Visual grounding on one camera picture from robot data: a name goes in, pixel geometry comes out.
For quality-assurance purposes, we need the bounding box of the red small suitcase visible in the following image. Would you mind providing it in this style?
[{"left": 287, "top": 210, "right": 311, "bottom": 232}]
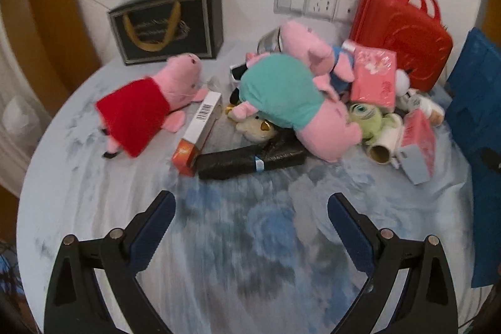
[{"left": 348, "top": 0, "right": 454, "bottom": 93}]

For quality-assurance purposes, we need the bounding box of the pink pig plush red dress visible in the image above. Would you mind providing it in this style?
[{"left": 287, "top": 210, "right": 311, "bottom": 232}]
[{"left": 96, "top": 53, "right": 203, "bottom": 159}]

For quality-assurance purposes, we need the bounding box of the small beige plush toy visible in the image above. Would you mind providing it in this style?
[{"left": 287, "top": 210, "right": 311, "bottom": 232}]
[{"left": 235, "top": 114, "right": 275, "bottom": 144}]

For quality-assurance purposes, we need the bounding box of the black gift box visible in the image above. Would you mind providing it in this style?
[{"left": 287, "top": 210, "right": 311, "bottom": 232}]
[{"left": 107, "top": 0, "right": 224, "bottom": 66}]

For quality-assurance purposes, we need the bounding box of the pink pig plush blue shirt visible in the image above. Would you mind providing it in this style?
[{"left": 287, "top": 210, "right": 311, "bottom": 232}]
[{"left": 280, "top": 21, "right": 358, "bottom": 93}]

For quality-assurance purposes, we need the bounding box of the metal bowl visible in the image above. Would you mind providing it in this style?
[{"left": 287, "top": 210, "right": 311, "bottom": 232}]
[{"left": 257, "top": 27, "right": 285, "bottom": 54}]

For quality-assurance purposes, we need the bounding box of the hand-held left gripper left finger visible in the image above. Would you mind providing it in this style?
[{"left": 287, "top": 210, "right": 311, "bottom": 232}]
[{"left": 44, "top": 190, "right": 177, "bottom": 334}]

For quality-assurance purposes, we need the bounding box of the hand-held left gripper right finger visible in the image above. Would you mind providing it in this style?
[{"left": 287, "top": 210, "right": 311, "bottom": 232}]
[{"left": 327, "top": 192, "right": 458, "bottom": 334}]

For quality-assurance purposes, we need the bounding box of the blue plastic crate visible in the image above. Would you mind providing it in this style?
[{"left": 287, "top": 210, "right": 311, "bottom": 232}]
[{"left": 445, "top": 28, "right": 501, "bottom": 288}]

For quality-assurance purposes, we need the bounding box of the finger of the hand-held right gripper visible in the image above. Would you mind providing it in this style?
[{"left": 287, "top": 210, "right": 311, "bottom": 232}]
[{"left": 478, "top": 148, "right": 501, "bottom": 167}]

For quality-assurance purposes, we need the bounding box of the clear plastic bag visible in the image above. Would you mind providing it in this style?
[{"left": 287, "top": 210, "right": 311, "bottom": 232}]
[{"left": 1, "top": 95, "right": 39, "bottom": 140}]

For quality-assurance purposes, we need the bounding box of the red white tissue pack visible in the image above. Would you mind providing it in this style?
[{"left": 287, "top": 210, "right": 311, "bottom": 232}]
[{"left": 397, "top": 109, "right": 436, "bottom": 185}]

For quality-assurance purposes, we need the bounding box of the black garbage bag roll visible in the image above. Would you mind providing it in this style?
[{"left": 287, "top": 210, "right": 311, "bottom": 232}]
[{"left": 196, "top": 140, "right": 308, "bottom": 180}]

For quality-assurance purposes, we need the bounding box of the green one-eyed monster plush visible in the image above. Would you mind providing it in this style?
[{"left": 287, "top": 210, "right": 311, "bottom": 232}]
[{"left": 348, "top": 103, "right": 389, "bottom": 142}]

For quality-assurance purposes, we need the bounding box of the pink tissue pack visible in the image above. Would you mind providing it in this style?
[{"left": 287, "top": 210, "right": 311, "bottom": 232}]
[{"left": 349, "top": 40, "right": 397, "bottom": 110}]

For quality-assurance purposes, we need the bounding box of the white plush toy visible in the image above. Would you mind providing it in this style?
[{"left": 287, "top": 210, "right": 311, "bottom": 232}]
[{"left": 395, "top": 69, "right": 445, "bottom": 126}]

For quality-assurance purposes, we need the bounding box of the pink pig plush teal shirt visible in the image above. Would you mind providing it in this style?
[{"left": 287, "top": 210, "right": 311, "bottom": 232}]
[{"left": 229, "top": 53, "right": 361, "bottom": 163}]

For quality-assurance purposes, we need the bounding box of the orange white box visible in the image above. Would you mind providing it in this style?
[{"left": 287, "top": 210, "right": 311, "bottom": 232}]
[{"left": 171, "top": 90, "right": 223, "bottom": 177}]

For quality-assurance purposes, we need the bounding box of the white paper roll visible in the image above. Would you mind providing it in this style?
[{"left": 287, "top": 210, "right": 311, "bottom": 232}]
[{"left": 367, "top": 114, "right": 404, "bottom": 166}]

